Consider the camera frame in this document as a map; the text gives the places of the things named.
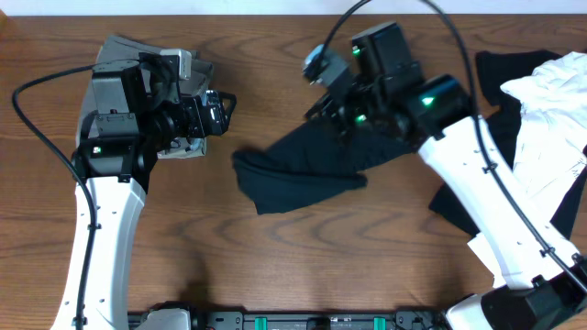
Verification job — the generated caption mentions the black pants red waistband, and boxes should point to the black pants red waistband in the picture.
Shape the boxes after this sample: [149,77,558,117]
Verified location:
[232,121,412,215]

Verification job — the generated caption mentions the folded grey shorts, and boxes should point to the folded grey shorts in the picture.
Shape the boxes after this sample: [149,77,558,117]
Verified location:
[75,35,214,160]

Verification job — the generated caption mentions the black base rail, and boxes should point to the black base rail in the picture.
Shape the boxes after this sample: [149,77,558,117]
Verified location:
[128,302,449,330]

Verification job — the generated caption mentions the white garment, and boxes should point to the white garment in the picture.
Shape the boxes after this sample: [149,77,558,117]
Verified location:
[464,50,586,289]

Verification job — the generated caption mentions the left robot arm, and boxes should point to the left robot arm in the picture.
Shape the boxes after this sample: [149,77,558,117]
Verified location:
[52,49,237,329]

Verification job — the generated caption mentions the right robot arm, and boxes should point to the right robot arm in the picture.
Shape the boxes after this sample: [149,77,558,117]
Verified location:
[304,22,586,329]

